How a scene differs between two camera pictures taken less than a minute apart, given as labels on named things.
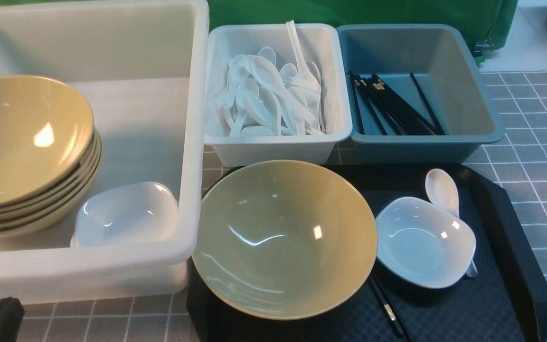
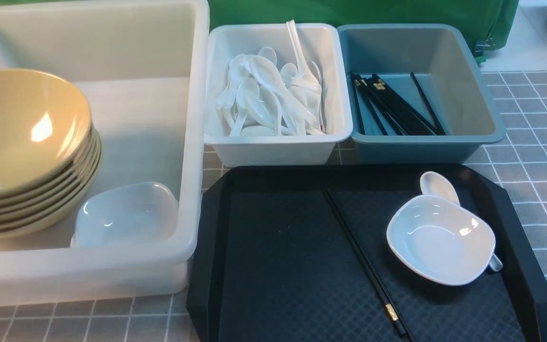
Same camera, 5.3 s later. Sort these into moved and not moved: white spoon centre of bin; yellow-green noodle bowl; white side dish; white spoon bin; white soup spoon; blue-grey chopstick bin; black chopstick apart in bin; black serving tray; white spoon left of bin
Moved: yellow-green noodle bowl; white side dish; white soup spoon
Not moved: white spoon bin; blue-grey chopstick bin; black serving tray; white spoon centre of bin; black chopstick apart in bin; white spoon left of bin
